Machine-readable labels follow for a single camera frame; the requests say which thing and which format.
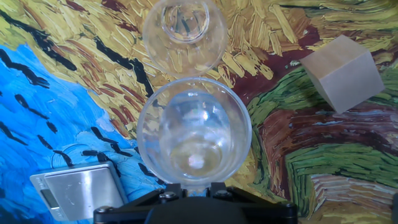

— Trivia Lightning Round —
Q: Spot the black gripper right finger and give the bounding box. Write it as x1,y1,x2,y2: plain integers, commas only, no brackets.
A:
210,182,299,224

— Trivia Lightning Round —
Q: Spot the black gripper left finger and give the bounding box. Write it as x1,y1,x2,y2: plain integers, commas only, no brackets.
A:
93,183,185,224

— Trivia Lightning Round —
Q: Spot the clear plastic cup with water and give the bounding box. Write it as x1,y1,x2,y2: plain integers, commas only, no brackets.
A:
136,77,252,190

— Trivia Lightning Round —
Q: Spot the clear empty plastic cup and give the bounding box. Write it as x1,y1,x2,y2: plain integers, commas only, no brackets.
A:
142,0,228,78

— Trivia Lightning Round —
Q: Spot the silver digital kitchen scale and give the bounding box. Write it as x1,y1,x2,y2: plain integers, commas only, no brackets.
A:
29,161,129,222

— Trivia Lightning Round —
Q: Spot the painted wheat field tablecloth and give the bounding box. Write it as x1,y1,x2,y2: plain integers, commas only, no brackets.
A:
0,0,398,224

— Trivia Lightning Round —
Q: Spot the plain wooden block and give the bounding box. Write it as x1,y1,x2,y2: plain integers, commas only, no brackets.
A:
300,34,386,114

